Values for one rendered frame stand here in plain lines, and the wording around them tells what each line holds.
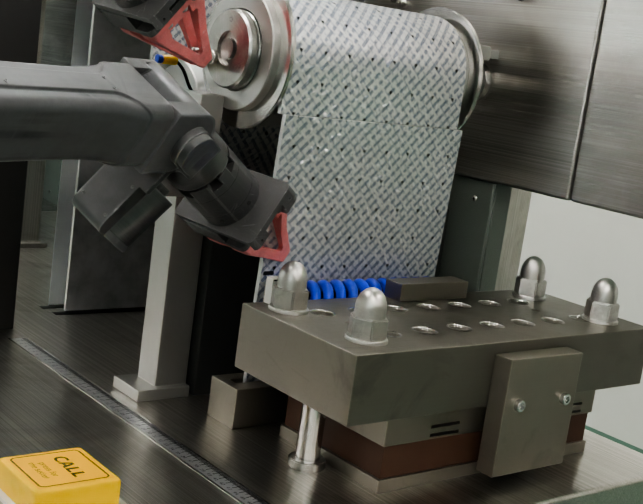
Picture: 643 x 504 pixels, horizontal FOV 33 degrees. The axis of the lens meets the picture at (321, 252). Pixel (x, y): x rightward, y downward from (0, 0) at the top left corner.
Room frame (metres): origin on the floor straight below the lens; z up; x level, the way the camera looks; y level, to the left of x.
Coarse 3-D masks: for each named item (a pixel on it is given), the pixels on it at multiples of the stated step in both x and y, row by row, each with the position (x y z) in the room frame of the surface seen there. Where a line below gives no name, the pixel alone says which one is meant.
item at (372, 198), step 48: (288, 144) 1.01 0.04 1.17; (336, 144) 1.05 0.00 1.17; (384, 144) 1.09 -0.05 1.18; (432, 144) 1.13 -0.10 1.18; (336, 192) 1.05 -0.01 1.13; (384, 192) 1.09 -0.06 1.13; (432, 192) 1.14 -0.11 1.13; (336, 240) 1.06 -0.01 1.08; (384, 240) 1.10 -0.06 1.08; (432, 240) 1.15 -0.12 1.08
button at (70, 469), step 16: (80, 448) 0.82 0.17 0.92; (0, 464) 0.78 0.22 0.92; (16, 464) 0.77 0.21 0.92; (32, 464) 0.78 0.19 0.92; (48, 464) 0.78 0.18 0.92; (64, 464) 0.79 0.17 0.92; (80, 464) 0.79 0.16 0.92; (96, 464) 0.79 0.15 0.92; (0, 480) 0.78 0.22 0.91; (16, 480) 0.76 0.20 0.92; (32, 480) 0.75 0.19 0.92; (48, 480) 0.75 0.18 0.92; (64, 480) 0.76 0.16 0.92; (80, 480) 0.76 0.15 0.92; (96, 480) 0.77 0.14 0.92; (112, 480) 0.77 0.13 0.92; (16, 496) 0.75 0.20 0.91; (32, 496) 0.73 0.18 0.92; (48, 496) 0.74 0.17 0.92; (64, 496) 0.74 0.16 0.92; (80, 496) 0.75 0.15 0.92; (96, 496) 0.76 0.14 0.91; (112, 496) 0.77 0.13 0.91
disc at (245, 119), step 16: (272, 0) 1.03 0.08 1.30; (288, 0) 1.01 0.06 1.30; (288, 16) 1.01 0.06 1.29; (288, 32) 1.00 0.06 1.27; (288, 48) 1.00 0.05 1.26; (288, 64) 1.00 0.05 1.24; (288, 80) 1.00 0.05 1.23; (272, 96) 1.01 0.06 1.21; (224, 112) 1.07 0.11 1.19; (240, 112) 1.05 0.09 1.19; (256, 112) 1.03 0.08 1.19; (272, 112) 1.01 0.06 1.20; (240, 128) 1.05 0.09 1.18
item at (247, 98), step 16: (224, 0) 1.07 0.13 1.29; (240, 0) 1.05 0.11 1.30; (256, 0) 1.03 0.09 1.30; (256, 16) 1.03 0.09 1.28; (272, 16) 1.01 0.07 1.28; (208, 32) 1.09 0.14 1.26; (272, 32) 1.01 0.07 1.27; (272, 48) 1.00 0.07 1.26; (464, 48) 1.18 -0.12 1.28; (272, 64) 1.00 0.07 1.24; (208, 80) 1.08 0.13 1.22; (256, 80) 1.02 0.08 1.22; (272, 80) 1.01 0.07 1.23; (224, 96) 1.06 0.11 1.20; (240, 96) 1.04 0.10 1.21; (256, 96) 1.02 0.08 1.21
